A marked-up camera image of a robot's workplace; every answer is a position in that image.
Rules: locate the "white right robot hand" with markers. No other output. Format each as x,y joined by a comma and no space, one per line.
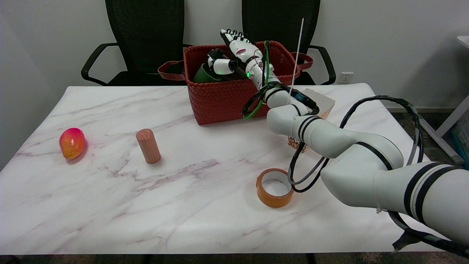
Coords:
240,51

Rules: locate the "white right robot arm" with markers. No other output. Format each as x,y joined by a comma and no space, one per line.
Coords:
366,157

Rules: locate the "brown woven storage basket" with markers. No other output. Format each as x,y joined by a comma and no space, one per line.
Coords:
220,104

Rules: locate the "green mug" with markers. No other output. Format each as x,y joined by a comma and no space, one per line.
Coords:
203,75

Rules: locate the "black mesh office chair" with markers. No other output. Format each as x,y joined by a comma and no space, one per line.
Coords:
282,22
146,33

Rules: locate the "white paper snack box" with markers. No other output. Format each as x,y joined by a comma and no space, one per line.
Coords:
322,101

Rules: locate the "wooden cylinder block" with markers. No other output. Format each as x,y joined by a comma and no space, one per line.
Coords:
148,146

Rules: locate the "orange tape roll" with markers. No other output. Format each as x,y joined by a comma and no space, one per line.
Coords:
269,198

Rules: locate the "red yellow mango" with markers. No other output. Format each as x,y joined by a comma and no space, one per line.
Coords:
72,143

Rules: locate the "white wall socket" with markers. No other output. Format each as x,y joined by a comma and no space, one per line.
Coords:
346,77

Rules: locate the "white desk frame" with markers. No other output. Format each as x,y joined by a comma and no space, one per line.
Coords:
438,136

